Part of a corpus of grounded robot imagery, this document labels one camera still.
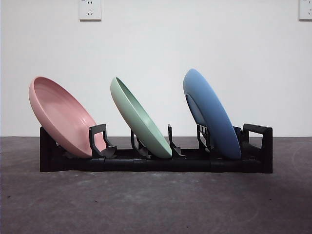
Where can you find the black plastic dish rack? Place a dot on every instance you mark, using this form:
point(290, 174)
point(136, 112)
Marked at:
point(170, 166)

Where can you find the pink plastic plate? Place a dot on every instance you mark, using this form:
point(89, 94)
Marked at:
point(61, 114)

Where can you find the blue plastic plate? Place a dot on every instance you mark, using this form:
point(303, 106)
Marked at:
point(212, 109)

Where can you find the green plastic plate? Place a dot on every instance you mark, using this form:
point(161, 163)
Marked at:
point(136, 117)

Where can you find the white wall socket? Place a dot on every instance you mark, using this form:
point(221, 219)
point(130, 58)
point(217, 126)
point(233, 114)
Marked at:
point(306, 11)
point(89, 11)

